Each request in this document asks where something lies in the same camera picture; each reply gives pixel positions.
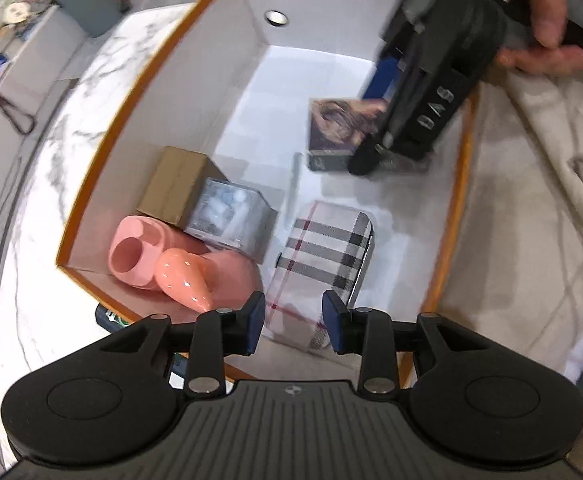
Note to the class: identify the white round fan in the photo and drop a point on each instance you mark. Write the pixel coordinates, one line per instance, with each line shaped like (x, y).
(15, 12)

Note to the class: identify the white marble television console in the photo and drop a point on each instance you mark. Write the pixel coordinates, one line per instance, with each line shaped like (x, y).
(36, 60)

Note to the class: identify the clear plastic box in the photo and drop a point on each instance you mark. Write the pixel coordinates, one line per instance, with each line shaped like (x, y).
(229, 215)

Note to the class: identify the brown cardboard box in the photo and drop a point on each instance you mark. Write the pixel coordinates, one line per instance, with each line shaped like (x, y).
(171, 185)

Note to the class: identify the pink cup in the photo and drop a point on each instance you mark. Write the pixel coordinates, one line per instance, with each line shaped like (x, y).
(139, 255)

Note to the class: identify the grey pedal trash can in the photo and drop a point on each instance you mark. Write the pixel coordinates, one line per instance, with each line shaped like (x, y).
(88, 0)

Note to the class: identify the dark printed box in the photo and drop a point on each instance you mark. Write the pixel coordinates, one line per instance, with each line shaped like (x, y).
(336, 125)

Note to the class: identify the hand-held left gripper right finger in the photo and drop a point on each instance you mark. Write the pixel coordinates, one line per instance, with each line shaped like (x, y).
(335, 322)

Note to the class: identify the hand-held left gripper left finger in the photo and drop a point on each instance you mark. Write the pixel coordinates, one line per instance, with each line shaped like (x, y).
(251, 322)

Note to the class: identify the brown shoulder bag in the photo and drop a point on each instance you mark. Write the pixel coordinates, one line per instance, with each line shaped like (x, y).
(13, 115)

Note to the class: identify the orange glossy cone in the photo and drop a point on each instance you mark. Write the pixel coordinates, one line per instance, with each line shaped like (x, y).
(184, 280)

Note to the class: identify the person's right hand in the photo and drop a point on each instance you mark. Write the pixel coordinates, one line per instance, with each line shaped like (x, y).
(549, 5)

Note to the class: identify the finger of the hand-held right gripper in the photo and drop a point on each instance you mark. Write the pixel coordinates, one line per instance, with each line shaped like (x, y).
(379, 80)
(366, 162)

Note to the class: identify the white box with orange rim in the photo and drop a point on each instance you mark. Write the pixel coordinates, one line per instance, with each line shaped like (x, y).
(281, 85)

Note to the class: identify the beige blanket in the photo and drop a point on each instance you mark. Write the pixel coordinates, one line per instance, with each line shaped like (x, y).
(521, 210)

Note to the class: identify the plaid case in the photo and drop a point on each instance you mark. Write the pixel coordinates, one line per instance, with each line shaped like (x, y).
(321, 250)

